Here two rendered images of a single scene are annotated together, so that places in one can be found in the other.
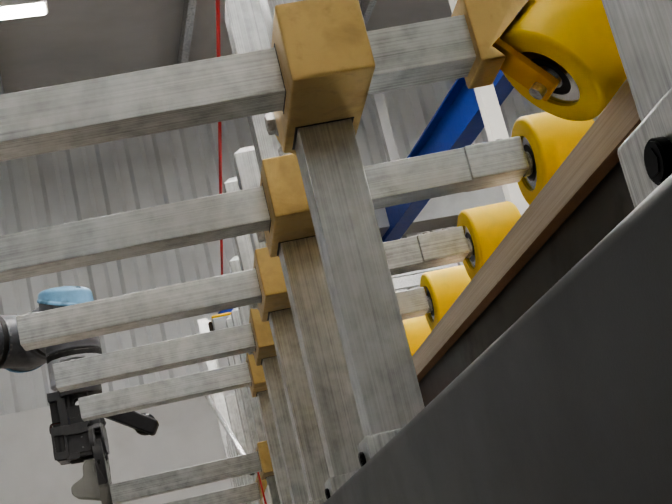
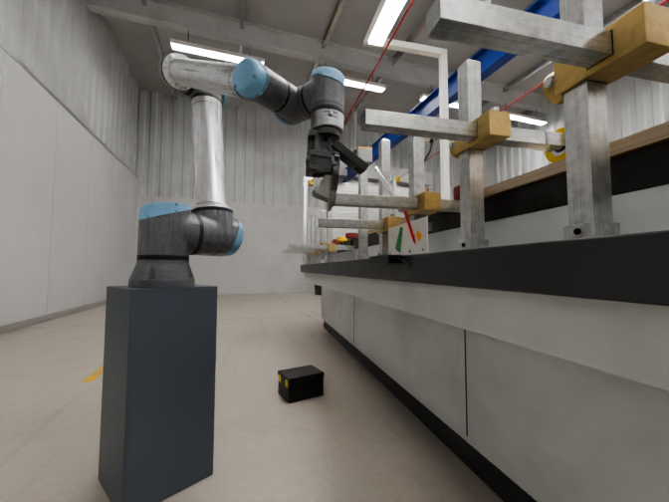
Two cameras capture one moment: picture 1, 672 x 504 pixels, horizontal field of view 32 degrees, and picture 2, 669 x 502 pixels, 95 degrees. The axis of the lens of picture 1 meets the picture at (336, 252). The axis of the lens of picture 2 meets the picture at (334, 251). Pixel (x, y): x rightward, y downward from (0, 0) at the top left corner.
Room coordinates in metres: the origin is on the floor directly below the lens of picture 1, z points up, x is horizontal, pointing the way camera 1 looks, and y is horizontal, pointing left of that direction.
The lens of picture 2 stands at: (1.04, 0.50, 0.66)
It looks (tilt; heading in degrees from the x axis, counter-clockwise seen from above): 3 degrees up; 356
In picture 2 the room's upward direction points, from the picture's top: straight up
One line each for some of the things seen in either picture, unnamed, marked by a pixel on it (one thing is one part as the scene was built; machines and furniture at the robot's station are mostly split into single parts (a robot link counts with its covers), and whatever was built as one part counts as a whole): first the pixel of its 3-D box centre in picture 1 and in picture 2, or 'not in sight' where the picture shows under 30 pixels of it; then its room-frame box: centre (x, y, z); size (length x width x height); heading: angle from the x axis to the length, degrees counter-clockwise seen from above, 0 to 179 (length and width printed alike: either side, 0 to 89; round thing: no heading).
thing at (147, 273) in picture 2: not in sight; (163, 271); (2.09, 0.98, 0.65); 0.19 x 0.19 x 0.10
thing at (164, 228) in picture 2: not in sight; (167, 229); (2.10, 0.98, 0.79); 0.17 x 0.15 x 0.18; 139
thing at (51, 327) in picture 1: (264, 282); not in sight; (1.16, 0.08, 0.95); 0.50 x 0.04 x 0.04; 99
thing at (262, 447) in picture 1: (275, 458); (421, 205); (1.92, 0.18, 0.85); 0.14 x 0.06 x 0.05; 9
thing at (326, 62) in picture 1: (316, 84); not in sight; (0.68, -0.01, 0.95); 0.14 x 0.06 x 0.05; 9
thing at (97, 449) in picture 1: (99, 457); (334, 175); (1.84, 0.44, 0.91); 0.05 x 0.02 x 0.09; 9
